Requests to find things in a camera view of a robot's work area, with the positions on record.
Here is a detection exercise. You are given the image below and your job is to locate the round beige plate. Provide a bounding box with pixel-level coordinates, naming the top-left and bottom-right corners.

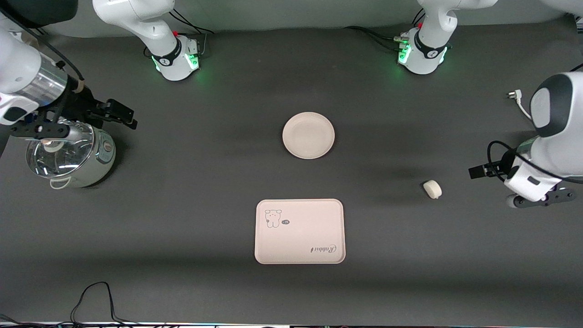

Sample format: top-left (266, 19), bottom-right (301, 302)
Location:
top-left (282, 112), bottom-right (335, 160)

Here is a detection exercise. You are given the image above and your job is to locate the beige tray with rabbit print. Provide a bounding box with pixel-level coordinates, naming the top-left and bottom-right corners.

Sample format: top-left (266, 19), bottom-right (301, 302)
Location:
top-left (255, 199), bottom-right (346, 265)

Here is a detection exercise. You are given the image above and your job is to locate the pale green cooking pot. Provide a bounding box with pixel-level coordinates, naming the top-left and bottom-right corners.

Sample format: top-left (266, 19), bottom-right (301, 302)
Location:
top-left (26, 119), bottom-right (117, 190)

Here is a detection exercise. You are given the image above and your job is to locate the glass pot lid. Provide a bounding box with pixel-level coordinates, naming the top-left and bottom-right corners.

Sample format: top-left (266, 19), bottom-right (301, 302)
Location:
top-left (26, 119), bottom-right (95, 178)

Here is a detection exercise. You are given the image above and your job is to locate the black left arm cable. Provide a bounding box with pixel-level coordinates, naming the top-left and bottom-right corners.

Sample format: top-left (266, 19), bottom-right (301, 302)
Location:
top-left (487, 140), bottom-right (583, 184)

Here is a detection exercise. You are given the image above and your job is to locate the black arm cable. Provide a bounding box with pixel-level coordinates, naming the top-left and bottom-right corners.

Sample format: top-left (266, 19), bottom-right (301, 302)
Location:
top-left (0, 7), bottom-right (86, 82)
top-left (487, 140), bottom-right (583, 184)

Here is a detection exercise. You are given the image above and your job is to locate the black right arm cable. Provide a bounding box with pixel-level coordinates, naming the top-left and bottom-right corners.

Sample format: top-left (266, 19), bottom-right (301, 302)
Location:
top-left (0, 7), bottom-right (86, 82)

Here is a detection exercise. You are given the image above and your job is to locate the white toaster cable with plug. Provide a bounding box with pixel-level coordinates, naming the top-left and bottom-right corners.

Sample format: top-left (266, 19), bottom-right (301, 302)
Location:
top-left (507, 90), bottom-right (534, 123)

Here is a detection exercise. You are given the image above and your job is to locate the black right base cable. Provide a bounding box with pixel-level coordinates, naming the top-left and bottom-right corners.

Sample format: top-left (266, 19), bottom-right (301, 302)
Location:
top-left (143, 8), bottom-right (215, 60)

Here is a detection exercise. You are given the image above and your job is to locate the black base cable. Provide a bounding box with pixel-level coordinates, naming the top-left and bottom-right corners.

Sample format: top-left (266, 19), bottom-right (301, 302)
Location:
top-left (143, 8), bottom-right (215, 60)
top-left (344, 26), bottom-right (406, 51)

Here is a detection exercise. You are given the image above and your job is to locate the black cable loop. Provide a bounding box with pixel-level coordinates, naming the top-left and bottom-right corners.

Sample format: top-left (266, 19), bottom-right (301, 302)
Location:
top-left (71, 282), bottom-right (137, 326)

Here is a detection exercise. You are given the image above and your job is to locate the black left base cable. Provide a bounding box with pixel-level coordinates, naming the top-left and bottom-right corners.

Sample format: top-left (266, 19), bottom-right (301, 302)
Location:
top-left (344, 26), bottom-right (406, 51)

